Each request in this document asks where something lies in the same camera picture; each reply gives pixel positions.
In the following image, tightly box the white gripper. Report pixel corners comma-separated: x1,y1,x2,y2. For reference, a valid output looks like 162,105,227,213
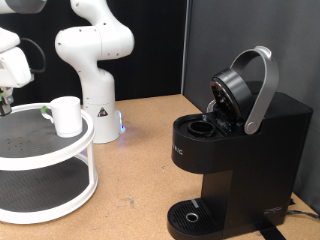
0,46,34,116

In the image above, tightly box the black Keurig coffee machine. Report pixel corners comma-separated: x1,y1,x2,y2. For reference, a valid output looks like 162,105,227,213
166,45,314,240

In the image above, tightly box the white two-tier turntable shelf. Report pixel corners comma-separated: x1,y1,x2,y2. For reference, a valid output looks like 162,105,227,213
0,102,99,225

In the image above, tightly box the white mug with green tape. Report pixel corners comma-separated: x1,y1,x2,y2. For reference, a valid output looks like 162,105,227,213
40,95,84,139

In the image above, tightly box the black curtain backdrop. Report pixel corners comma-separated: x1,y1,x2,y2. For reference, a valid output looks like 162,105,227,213
0,0,188,111

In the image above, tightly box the black tape strip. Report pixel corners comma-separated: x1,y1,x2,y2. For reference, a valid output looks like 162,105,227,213
254,221,288,240

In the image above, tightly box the black robot wrist cable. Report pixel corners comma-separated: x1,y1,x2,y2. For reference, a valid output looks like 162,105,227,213
19,37,47,75

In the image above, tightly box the black machine power cable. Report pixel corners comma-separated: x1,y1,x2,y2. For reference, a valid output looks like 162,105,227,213
286,209,320,221

